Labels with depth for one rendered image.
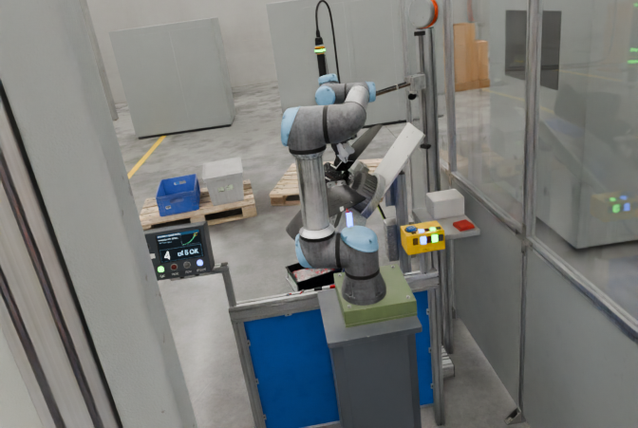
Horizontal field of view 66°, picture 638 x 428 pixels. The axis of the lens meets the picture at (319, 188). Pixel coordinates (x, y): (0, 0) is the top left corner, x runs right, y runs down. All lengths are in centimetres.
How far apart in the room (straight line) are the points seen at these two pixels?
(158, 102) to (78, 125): 925
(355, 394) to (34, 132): 153
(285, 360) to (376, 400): 63
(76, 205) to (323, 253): 126
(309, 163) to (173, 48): 803
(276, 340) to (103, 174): 193
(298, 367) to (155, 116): 778
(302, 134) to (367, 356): 75
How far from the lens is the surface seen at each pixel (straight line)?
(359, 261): 159
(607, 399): 201
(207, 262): 198
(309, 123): 144
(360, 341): 163
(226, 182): 515
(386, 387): 179
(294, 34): 767
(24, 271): 43
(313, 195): 153
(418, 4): 268
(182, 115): 957
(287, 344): 228
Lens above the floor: 200
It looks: 21 degrees down
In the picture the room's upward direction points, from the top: 8 degrees counter-clockwise
